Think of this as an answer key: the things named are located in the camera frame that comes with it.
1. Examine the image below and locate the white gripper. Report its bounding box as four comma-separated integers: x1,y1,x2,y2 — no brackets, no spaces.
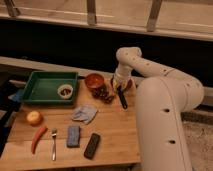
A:
112,76,128,109

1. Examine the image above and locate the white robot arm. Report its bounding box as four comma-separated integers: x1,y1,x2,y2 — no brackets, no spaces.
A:
113,47,204,171

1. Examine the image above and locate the orange-red bowl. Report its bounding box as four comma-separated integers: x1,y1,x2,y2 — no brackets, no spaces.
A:
84,73,104,90

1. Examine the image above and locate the black brush block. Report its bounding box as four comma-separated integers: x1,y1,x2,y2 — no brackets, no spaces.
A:
84,133,101,159

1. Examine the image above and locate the red object behind gripper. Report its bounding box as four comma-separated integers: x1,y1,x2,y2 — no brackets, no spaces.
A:
109,77,134,93

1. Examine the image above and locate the dark grape bunch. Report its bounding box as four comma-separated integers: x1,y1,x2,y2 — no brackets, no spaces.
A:
92,86,115,104

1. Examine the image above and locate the crumpled grey-blue cloth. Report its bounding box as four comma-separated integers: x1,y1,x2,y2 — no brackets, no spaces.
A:
71,105,98,124

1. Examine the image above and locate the wooden cutting board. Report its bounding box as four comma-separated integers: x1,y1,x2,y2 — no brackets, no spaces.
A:
0,81,140,171

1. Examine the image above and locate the small white cup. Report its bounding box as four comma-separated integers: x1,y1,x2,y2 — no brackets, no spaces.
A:
57,84,73,99

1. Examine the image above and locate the blue sponge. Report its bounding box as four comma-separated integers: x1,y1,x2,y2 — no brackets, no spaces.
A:
67,126,80,148

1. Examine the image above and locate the green plastic tray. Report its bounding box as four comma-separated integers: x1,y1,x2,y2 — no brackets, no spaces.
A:
22,71,78,105

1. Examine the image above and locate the silver fork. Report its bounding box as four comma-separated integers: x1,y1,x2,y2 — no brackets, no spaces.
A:
51,129,57,161

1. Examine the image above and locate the orange carrot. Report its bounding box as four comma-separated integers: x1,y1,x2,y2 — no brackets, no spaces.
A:
31,125,47,154

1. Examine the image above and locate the yellow-red apple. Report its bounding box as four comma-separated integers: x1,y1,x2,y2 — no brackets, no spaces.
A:
26,111,43,126

